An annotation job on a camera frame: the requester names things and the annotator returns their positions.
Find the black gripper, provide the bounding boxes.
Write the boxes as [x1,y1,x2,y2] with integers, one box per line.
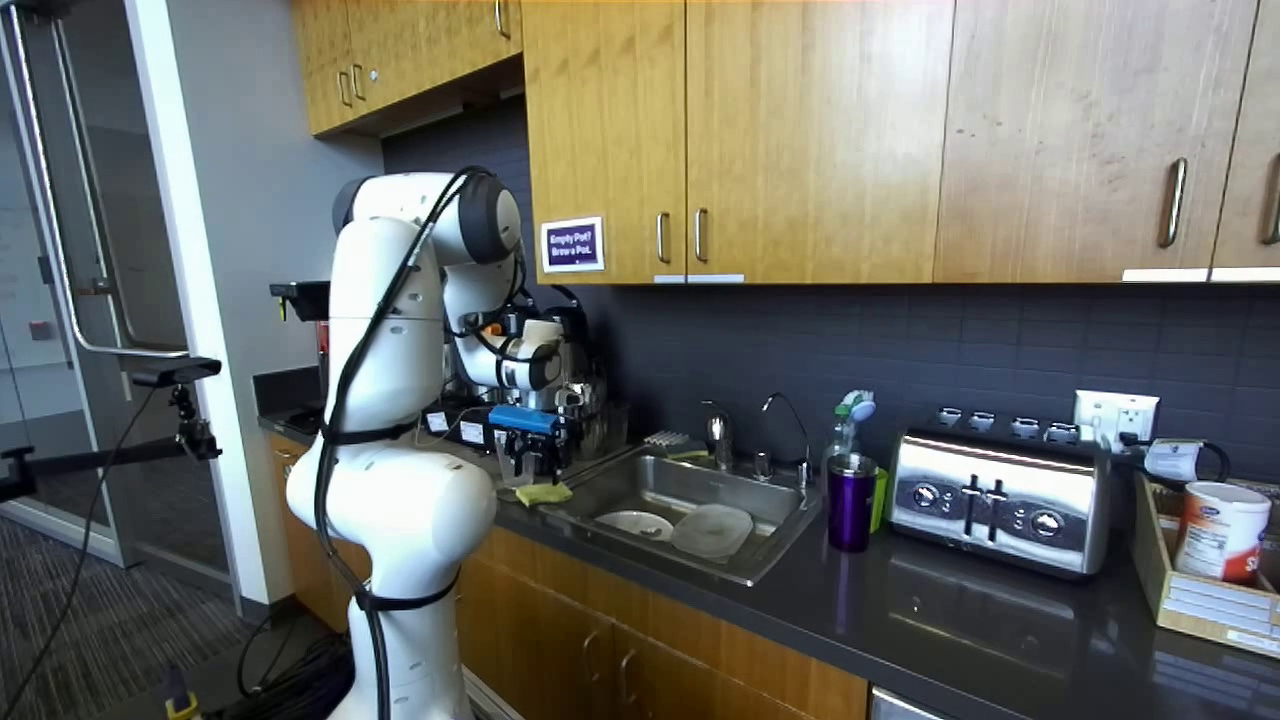
[500,427,576,488]

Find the yellow sponge with blue side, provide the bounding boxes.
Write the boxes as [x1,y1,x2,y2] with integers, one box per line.
[513,477,576,514]

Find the black dispenser stand with labels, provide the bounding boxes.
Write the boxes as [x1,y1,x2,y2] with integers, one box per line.
[416,385,634,472]

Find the stainless steel sink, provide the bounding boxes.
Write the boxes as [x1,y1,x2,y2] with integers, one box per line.
[536,445,827,591]

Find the steel coffee dispenser black top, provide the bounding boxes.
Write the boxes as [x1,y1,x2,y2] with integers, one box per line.
[517,279,599,406]

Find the chrome sink faucet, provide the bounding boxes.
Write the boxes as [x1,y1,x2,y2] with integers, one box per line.
[698,406,741,472]

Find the purple and white sign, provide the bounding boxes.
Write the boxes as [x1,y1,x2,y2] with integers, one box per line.
[536,213,608,279]

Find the black gooseneck tap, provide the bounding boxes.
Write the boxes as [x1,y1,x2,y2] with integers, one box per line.
[757,389,818,499]

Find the purple tumbler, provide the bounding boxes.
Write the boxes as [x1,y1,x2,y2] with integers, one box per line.
[824,447,881,557]

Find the stainless steel dishwasher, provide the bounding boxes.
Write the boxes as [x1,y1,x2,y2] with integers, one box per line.
[868,686,954,720]

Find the silver toaster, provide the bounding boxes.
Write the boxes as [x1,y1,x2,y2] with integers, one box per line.
[889,400,1118,579]

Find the small white canister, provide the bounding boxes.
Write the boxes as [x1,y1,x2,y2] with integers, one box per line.
[1139,433,1214,484]

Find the cardboard box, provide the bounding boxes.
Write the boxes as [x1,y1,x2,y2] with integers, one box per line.
[1132,472,1280,659]

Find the white container with red print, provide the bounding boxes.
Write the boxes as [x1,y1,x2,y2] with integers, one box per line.
[1176,477,1276,584]

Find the blue wrist camera box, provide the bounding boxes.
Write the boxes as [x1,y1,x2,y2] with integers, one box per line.
[486,400,566,439]

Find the wooden drawer fronts with handles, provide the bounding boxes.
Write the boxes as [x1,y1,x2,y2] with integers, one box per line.
[266,433,872,720]

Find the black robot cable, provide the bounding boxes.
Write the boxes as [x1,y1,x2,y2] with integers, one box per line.
[314,165,486,720]

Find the black camera on stand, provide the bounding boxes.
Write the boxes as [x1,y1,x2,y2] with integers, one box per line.
[267,277,332,355]

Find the black camera tripod arm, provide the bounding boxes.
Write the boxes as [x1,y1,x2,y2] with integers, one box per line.
[0,352,230,503]

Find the wooden corner wall cabinet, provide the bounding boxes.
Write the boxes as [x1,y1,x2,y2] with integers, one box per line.
[293,0,529,141]

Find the wooden wall cabinets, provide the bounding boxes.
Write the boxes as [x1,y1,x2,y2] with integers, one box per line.
[522,0,1280,288]

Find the white wall outlet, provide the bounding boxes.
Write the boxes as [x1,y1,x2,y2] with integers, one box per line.
[1074,385,1164,447]

